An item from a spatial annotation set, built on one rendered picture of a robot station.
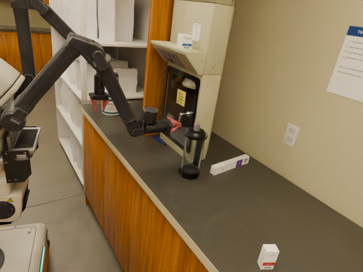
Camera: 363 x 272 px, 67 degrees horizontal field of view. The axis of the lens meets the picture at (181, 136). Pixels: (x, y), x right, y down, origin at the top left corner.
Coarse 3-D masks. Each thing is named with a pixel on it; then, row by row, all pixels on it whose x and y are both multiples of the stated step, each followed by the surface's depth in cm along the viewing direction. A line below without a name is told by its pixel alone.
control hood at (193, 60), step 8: (152, 40) 138; (160, 48) 135; (168, 48) 127; (176, 48) 123; (184, 56) 119; (192, 56) 118; (200, 56) 121; (184, 64) 128; (192, 64) 120; (200, 64) 123; (200, 72) 125
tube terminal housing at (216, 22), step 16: (176, 0) 135; (176, 16) 137; (192, 16) 127; (208, 16) 118; (224, 16) 119; (176, 32) 139; (208, 32) 119; (224, 32) 122; (192, 48) 130; (208, 48) 121; (224, 48) 126; (208, 64) 125; (208, 80) 129; (208, 96) 133; (208, 112) 138; (208, 128) 143; (208, 144) 153
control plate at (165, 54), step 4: (160, 52) 140; (164, 52) 135; (168, 52) 131; (164, 56) 141; (168, 56) 136; (172, 56) 131; (176, 56) 126; (168, 60) 142; (172, 60) 136; (176, 60) 132; (176, 64) 137; (180, 64) 131
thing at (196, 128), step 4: (196, 124) 124; (192, 128) 126; (196, 128) 124; (200, 128) 128; (188, 132) 124; (192, 132) 122; (196, 132) 123; (200, 132) 124; (204, 132) 125; (192, 136) 122; (196, 136) 122; (200, 136) 122
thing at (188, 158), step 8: (184, 144) 128; (192, 144) 123; (200, 144) 124; (184, 152) 128; (192, 152) 125; (200, 152) 127; (184, 160) 129; (192, 160) 127; (200, 160) 130; (184, 168) 130; (192, 168) 129
